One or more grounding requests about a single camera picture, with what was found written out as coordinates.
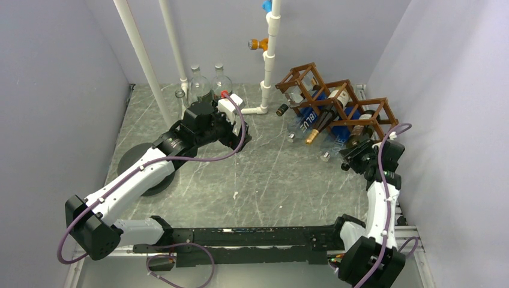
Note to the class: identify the blue labelled clear bottle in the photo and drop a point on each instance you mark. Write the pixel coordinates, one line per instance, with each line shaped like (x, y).
(300, 126)

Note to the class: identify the clear bottle red green label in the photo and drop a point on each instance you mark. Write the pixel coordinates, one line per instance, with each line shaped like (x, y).
(199, 88)

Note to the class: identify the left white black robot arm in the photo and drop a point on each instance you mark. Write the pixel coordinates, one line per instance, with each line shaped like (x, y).
(94, 221)

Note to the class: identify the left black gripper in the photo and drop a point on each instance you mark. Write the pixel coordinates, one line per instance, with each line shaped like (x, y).
(231, 139)

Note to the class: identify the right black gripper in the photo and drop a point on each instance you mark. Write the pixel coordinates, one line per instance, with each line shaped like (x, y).
(352, 158)

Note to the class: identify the standing clear empty bottle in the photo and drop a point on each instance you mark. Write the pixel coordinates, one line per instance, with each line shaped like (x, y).
(183, 103)

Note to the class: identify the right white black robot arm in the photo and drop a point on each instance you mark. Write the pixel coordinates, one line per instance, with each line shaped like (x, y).
(371, 256)

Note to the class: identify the orange valve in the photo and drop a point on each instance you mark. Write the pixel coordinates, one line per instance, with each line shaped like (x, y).
(255, 44)

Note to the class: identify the brown wooden wine rack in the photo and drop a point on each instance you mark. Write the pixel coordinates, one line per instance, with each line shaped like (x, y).
(304, 87)

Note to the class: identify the clear bottle dark label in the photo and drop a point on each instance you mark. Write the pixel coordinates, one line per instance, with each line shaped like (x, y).
(220, 82)

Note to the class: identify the dark bottle silver cap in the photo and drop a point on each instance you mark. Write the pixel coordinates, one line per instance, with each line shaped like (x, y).
(358, 133)

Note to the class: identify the dark bottle gold cap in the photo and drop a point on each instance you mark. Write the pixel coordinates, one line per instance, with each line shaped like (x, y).
(328, 114)

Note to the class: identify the lower blue clear bottle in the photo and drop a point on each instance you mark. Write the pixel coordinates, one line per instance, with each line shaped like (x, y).
(332, 145)

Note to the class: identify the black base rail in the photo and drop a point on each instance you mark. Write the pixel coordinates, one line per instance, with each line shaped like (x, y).
(246, 245)

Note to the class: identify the slanted white pvc pipe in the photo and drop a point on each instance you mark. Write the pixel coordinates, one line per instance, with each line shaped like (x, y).
(133, 33)

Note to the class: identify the white pvc pipe frame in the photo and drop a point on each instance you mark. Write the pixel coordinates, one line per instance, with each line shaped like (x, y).
(273, 21)

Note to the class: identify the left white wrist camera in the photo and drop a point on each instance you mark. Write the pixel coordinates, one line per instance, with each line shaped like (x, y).
(226, 106)

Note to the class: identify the blue valve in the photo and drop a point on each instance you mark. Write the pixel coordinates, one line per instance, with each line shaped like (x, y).
(267, 5)

